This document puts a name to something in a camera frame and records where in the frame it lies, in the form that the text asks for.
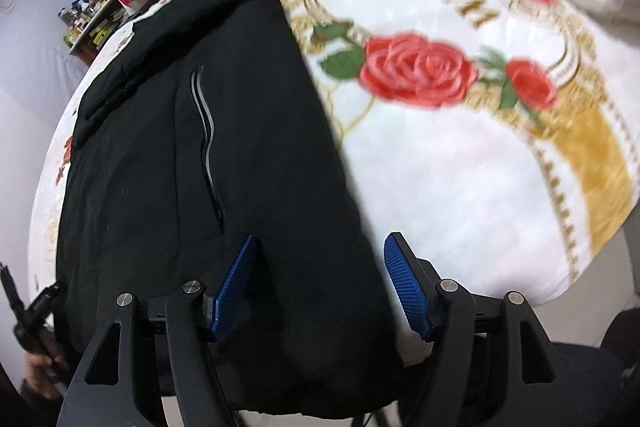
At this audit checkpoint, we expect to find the black jacket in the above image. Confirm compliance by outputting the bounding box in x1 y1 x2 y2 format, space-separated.
54 0 402 418

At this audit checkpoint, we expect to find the person's left hand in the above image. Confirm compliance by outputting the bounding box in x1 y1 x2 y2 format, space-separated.
25 348 66 400

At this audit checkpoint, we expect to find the low wooden shelf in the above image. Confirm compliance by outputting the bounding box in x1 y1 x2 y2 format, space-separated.
65 0 127 66

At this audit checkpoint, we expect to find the floral bed blanket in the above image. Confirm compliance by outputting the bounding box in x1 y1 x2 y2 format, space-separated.
32 0 639 303

